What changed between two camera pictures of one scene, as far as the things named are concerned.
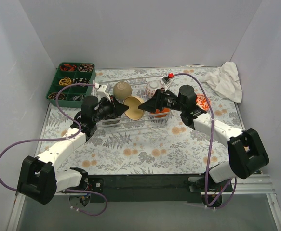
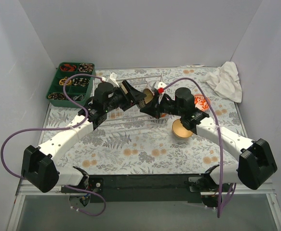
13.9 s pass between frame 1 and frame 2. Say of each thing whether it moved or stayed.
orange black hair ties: stayed
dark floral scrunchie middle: stayed
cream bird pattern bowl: moved
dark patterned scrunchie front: stayed
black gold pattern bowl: moved
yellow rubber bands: stayed
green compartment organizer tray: stayed
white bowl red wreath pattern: stayed
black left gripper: moved
